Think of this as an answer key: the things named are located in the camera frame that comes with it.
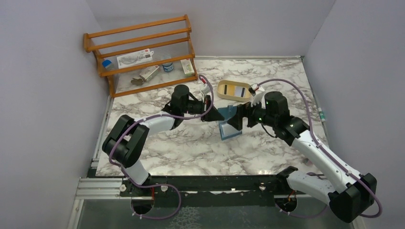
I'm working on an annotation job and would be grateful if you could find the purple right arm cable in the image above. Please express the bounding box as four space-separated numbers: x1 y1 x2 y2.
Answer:
253 78 383 219

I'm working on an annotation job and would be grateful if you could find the wooden tiered shelf rack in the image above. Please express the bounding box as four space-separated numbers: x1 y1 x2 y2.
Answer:
83 14 198 98

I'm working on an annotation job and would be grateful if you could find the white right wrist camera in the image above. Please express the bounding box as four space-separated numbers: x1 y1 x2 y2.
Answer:
248 83 265 107

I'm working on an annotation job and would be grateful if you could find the green white small box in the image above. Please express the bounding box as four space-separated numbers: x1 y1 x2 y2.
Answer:
180 59 195 77

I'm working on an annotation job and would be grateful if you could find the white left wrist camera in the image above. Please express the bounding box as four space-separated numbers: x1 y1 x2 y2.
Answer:
200 83 211 97

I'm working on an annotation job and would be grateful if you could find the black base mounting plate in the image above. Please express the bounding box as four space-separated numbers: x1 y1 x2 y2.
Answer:
87 167 308 209

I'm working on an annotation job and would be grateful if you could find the aluminium frame rail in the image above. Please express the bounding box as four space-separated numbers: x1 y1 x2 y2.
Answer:
75 178 123 200

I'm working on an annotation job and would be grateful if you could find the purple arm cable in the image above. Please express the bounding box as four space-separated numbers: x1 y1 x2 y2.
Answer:
253 78 383 219
108 74 215 221

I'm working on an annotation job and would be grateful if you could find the blue white small jar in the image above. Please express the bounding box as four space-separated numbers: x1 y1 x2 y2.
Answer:
162 62 174 72

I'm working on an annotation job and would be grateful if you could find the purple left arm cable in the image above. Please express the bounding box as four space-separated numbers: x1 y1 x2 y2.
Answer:
108 74 215 221

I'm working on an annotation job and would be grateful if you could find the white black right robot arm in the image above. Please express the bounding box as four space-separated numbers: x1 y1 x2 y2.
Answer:
227 91 377 223

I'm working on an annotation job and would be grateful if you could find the yellow grey card in tray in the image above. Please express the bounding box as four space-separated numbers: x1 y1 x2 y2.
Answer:
223 84 246 98

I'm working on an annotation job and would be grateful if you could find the white blister pack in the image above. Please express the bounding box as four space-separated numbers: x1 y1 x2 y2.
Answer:
117 49 154 69

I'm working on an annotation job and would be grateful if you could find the blue leather card holder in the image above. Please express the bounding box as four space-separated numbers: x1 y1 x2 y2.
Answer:
218 105 242 141

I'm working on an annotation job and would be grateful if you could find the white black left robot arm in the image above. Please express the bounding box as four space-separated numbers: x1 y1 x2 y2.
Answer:
102 84 224 186

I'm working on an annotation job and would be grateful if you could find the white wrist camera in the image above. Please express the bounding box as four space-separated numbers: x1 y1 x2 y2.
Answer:
200 83 211 97
248 83 265 107

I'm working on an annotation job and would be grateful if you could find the pink capped iridescent bottle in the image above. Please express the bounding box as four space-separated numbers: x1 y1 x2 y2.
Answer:
303 158 313 166

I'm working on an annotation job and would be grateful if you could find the beige oval tray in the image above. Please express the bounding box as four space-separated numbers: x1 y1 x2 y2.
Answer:
217 80 251 102

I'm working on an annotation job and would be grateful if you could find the blue white eraser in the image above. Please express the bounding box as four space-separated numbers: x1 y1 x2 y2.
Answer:
102 59 115 71

